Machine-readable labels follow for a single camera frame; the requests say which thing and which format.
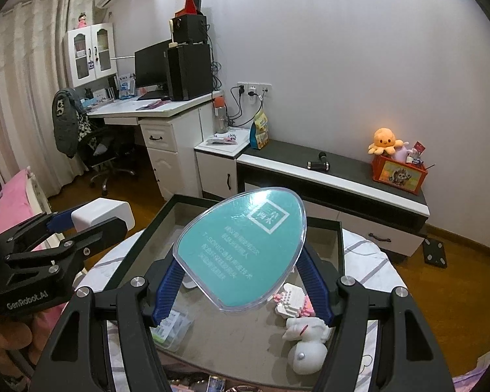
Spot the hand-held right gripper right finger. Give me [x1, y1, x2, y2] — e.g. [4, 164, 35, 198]
[294, 245, 460, 392]

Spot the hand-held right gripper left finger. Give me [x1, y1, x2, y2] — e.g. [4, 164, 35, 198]
[33, 255, 189, 392]

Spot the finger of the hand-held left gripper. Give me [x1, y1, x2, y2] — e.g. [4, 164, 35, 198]
[0, 208, 78, 254]
[4, 216, 128, 291]

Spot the white rectangular device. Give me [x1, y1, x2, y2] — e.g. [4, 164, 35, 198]
[71, 198, 136, 234]

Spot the pink building block figure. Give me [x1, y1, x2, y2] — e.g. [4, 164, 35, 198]
[273, 283, 316, 320]

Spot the clear plastic box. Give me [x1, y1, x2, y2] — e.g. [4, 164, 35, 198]
[152, 307, 195, 352]

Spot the pale pink bunny plush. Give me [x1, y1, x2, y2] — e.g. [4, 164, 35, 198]
[281, 317, 332, 344]

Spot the white handheld device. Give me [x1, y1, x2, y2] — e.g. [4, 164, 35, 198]
[288, 337, 328, 375]

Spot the pink box with black rim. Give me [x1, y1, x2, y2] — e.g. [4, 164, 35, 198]
[126, 193, 346, 391]

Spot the teal egg-shaped case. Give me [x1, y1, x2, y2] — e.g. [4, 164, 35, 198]
[173, 186, 308, 313]

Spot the person's left hand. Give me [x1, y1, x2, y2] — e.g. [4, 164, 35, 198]
[0, 316, 38, 392]

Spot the pink blanket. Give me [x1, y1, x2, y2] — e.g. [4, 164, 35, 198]
[0, 169, 38, 230]

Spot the striped white quilt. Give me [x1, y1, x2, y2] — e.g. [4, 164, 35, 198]
[71, 229, 411, 392]

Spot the black office chair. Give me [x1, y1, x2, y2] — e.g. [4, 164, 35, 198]
[79, 123, 138, 195]

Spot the grey jacket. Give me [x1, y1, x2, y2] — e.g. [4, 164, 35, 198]
[52, 87, 93, 158]

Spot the white desk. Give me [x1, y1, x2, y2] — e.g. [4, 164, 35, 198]
[87, 89, 224, 202]

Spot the black top low cabinet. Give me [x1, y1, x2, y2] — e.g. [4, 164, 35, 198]
[236, 138, 430, 259]

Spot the black floor scale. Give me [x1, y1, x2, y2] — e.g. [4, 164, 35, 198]
[422, 236, 449, 269]

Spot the small black handheld tool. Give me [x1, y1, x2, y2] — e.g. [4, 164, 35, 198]
[307, 153, 332, 171]

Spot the small white nightstand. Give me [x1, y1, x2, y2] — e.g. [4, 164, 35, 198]
[193, 130, 251, 202]

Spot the cream curtain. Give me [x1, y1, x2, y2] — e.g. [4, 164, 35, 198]
[0, 0, 99, 197]

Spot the row of books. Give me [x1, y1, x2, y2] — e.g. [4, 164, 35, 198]
[93, 74, 136, 102]

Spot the orange storage box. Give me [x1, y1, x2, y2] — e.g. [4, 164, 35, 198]
[371, 153, 428, 195]

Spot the purple plush toy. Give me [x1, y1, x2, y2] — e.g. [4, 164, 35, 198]
[394, 140, 414, 164]

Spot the orange cap water bottle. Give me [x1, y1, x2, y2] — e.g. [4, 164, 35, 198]
[213, 95, 228, 134]

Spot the blue snack bag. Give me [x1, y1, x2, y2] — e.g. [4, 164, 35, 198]
[249, 110, 271, 150]

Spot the orange octopus plush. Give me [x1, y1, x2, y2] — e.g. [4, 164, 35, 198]
[367, 127, 410, 156]

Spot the white hutch cabinet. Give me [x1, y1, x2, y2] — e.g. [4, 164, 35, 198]
[63, 22, 117, 89]

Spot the black computer monitor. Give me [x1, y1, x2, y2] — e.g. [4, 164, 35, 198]
[133, 40, 173, 91]

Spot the black computer tower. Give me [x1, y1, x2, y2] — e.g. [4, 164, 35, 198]
[166, 42, 214, 102]

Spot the black speaker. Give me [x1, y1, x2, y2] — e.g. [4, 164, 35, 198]
[172, 14, 209, 46]

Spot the white bed frame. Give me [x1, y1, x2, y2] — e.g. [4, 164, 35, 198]
[24, 167, 52, 218]

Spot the black power cable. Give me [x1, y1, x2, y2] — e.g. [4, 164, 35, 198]
[226, 87, 263, 130]

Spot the white wall socket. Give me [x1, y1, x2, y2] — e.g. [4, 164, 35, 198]
[236, 82, 273, 98]

